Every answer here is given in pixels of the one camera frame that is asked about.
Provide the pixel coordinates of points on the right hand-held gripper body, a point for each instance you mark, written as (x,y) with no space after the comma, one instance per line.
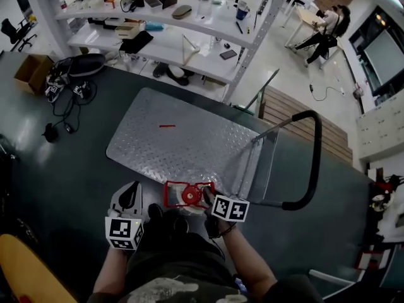
(230,208)

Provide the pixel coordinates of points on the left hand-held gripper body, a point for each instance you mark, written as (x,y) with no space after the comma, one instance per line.
(121,230)

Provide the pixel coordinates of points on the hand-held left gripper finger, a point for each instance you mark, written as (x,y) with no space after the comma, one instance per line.
(115,200)
(139,202)

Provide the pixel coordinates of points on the clear water jug red cap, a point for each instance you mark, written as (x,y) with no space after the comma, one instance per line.
(191,196)

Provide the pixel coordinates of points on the grey metal platform cart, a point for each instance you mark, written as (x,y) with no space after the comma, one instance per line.
(176,144)

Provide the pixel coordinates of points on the person's left forearm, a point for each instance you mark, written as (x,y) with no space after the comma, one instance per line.
(110,273)

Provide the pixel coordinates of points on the person's right forearm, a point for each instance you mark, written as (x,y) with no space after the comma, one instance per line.
(249,260)

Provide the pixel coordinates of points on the person's left black shoe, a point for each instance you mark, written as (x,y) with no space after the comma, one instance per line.
(155,213)

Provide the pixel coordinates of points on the person's black shoe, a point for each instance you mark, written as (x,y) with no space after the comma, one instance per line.
(180,224)
(155,213)

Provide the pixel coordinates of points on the person's right black shoe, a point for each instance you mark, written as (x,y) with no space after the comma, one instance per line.
(180,224)

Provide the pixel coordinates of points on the person's dark patterned shirt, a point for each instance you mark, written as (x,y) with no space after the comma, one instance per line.
(176,257)

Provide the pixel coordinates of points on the thin red strip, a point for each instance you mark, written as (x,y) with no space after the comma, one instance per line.
(167,126)

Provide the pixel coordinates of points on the black power adapter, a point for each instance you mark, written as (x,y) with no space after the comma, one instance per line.
(69,128)

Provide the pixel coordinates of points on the black fabric pouch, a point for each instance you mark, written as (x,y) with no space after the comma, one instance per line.
(50,133)

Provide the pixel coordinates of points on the round wooden table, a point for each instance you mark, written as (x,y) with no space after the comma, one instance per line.
(31,276)

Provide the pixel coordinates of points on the dark spare gripper device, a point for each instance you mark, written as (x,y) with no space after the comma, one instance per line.
(79,90)

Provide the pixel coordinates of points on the wooden slatted step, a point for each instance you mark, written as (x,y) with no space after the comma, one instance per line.
(331,140)

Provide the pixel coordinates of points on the black white slipper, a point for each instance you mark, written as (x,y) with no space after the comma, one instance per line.
(180,76)

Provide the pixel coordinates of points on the white spare gripper device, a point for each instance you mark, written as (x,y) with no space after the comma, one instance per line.
(55,88)

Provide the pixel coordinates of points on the black oval hard case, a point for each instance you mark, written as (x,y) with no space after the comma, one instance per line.
(88,65)

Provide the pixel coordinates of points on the black phone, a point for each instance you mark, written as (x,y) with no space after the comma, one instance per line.
(228,54)

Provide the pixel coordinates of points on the open cardboard box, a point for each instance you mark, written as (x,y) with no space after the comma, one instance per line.
(34,74)

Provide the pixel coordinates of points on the black computer mouse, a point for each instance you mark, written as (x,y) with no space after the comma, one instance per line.
(227,45)

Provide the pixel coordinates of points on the red black equipment heap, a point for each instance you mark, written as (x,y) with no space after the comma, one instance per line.
(383,188)

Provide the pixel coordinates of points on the white metal shelving unit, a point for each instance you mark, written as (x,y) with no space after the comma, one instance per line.
(167,47)

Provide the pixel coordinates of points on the black cloth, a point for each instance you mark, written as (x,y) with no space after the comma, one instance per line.
(135,43)

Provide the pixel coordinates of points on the beige storage box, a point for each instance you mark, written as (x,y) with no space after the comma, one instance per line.
(126,32)

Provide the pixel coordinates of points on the white drawer cabinet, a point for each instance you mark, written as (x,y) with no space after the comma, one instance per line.
(382,128)

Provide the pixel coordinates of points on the black pen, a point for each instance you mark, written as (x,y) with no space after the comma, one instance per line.
(239,27)

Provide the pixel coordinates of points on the blue tissue pack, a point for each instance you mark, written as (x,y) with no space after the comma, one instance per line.
(154,26)

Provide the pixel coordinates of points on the grey oval pad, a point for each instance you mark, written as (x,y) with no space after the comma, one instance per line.
(181,12)

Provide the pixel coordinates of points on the blue cup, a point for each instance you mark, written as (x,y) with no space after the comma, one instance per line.
(242,13)

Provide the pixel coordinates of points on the clear plastic container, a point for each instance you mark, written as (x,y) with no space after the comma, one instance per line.
(204,9)

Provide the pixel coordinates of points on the black office chair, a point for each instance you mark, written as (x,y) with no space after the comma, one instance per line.
(14,32)

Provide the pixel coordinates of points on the grey small tray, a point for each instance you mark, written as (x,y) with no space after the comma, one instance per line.
(153,5)

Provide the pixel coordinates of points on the small white bottle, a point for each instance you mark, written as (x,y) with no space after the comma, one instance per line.
(62,2)

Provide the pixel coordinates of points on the light wooden desk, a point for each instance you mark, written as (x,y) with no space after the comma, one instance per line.
(307,16)

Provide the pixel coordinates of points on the black framed display screen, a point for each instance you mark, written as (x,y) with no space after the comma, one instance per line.
(385,55)

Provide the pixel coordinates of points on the wooden triangle frame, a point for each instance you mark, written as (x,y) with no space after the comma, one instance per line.
(191,57)

